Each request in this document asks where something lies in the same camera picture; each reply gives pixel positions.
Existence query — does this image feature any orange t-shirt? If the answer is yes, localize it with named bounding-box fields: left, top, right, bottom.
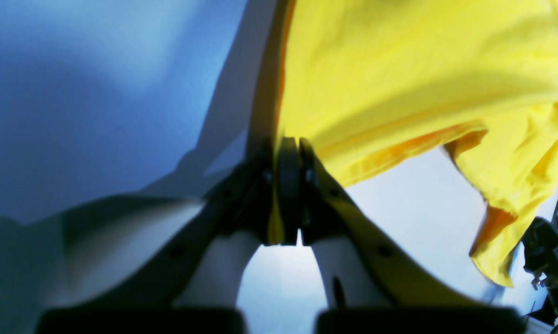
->
left=276, top=0, right=558, bottom=287

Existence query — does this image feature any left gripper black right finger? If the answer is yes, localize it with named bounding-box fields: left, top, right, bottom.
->
left=299, top=139, right=520, bottom=321

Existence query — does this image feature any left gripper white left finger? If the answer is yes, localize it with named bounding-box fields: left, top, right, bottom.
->
left=41, top=139, right=280, bottom=321

